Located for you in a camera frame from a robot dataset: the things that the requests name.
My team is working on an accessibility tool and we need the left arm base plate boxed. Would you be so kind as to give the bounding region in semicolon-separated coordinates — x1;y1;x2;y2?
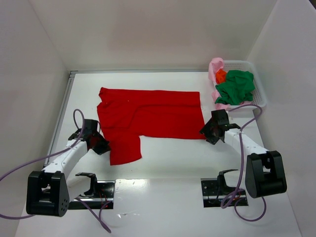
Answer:
78;181;115;210

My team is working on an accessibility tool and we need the white plastic basket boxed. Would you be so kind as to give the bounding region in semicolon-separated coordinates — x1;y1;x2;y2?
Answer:
214;60;267;110

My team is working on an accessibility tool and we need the pink t-shirt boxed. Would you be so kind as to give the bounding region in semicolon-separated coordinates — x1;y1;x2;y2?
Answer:
208;57;229;110

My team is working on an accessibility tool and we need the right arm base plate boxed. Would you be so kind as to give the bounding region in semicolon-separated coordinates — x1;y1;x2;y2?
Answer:
201;178;248;208

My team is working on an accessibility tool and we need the red t-shirt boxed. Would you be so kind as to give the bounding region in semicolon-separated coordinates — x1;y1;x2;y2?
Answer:
97;87;204;165

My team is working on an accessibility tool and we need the green t-shirt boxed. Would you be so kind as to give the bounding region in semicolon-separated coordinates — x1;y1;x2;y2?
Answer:
215;70;255;106

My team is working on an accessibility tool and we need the orange t-shirt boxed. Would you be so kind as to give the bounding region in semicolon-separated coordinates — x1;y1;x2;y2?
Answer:
215;69;227;84

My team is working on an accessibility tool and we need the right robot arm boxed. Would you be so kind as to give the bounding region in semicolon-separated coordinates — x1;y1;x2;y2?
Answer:
200;109;287;198

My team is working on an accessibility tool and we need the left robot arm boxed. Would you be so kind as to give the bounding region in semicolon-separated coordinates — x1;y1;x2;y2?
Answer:
26;119;110;217

